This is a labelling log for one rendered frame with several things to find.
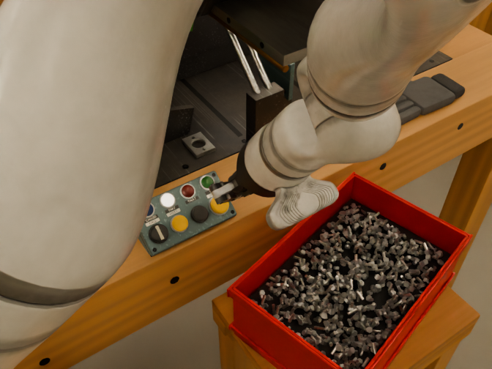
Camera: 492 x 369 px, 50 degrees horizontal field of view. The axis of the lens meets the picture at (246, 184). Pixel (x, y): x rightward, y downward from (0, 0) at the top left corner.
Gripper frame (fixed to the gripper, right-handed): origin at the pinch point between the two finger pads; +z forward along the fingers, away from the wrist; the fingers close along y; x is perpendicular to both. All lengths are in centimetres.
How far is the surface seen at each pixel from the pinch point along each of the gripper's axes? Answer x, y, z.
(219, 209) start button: 0.8, 0.7, 8.7
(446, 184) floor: 25, -127, 106
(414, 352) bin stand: 33.0, -14.3, 2.2
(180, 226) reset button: 0.6, 7.3, 8.7
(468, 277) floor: 55, -98, 85
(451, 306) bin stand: 31.1, -25.1, 3.5
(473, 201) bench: 26, -79, 46
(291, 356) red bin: 23.5, 3.6, 1.1
